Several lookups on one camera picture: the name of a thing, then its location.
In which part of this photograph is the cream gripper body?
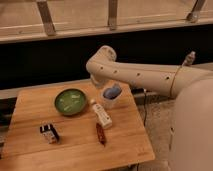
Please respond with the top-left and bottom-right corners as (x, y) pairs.
(90, 75), (108, 89)

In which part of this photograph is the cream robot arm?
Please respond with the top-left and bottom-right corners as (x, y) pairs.
(86, 45), (213, 171)

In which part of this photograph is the black and white eraser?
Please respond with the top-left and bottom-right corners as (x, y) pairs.
(40, 124), (60, 144)

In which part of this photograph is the blue cloth in cup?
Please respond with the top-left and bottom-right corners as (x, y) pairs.
(103, 84), (122, 99)

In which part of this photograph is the white plastic cup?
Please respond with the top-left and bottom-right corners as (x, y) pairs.
(101, 88), (118, 109)

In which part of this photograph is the green bowl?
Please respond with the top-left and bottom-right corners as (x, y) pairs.
(54, 88), (87, 116)

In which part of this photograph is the white tube bottle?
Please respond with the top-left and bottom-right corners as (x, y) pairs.
(90, 99), (112, 129)

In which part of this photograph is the red snack wrapper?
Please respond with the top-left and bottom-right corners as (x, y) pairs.
(96, 123), (106, 146)

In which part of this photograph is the wooden table board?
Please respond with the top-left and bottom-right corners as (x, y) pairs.
(0, 82), (155, 171)

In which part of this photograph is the right metal railing post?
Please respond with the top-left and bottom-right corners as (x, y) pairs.
(186, 0), (206, 23)

